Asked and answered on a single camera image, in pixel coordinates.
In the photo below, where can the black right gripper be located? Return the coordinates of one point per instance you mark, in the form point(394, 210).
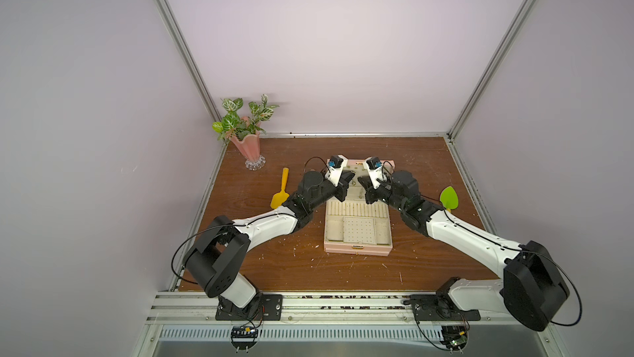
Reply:
point(373, 193)

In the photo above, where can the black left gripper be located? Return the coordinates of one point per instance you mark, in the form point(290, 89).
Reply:
point(338, 190)

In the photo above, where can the pink jewelry box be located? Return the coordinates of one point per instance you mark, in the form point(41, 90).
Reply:
point(354, 226)

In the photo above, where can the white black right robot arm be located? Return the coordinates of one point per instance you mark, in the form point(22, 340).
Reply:
point(533, 287)

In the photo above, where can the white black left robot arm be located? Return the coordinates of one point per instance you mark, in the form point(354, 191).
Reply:
point(216, 257)

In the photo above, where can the yellow plastic garden shovel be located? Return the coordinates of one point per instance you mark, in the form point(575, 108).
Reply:
point(280, 197)

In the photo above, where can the plant in pink vase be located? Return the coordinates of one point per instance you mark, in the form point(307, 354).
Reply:
point(244, 132)

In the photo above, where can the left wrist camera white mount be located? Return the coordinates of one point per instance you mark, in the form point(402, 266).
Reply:
point(335, 167)

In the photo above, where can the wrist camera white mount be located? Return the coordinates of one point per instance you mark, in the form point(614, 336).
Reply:
point(376, 171)
point(335, 167)

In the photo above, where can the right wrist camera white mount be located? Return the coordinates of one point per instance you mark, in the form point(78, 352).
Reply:
point(376, 171)

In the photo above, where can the green trowel yellow handle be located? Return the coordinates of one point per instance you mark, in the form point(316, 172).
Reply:
point(449, 199)

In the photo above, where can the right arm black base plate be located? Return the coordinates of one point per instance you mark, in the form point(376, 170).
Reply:
point(438, 307)

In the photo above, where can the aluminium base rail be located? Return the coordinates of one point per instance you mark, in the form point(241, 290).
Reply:
point(331, 316)

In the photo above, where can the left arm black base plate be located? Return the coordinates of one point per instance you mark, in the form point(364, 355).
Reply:
point(264, 307)

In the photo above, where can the right circuit board with wires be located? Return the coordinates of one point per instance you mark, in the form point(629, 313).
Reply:
point(447, 338)

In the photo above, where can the circuit board with wires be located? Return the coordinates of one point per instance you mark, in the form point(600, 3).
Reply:
point(447, 338)
point(244, 338)

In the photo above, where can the left circuit board with wires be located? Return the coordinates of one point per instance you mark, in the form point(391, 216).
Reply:
point(244, 338)

